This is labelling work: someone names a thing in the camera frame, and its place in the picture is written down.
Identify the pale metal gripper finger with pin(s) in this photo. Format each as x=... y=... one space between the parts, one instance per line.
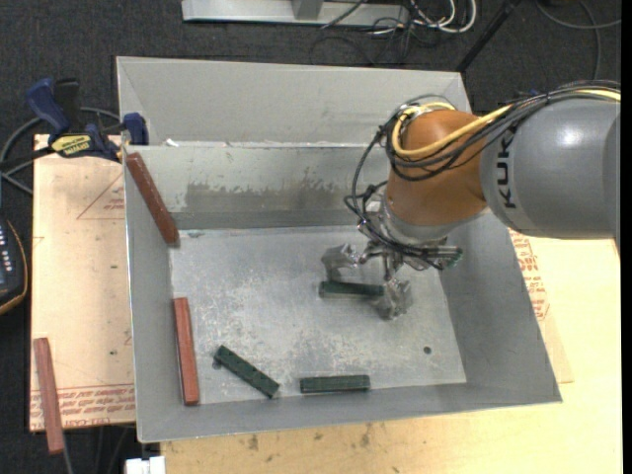
x=338 y=260
x=395 y=299

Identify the dark green flat block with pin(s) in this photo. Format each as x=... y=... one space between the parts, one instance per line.
x=348 y=289
x=247 y=371
x=335 y=384

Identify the grey metal bin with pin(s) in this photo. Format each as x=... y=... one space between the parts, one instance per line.
x=276 y=304

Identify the red-brown flat block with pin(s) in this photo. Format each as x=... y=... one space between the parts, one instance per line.
x=186 y=351
x=152 y=198
x=48 y=395

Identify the brown cardboard board red print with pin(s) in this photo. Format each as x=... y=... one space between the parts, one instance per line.
x=79 y=264

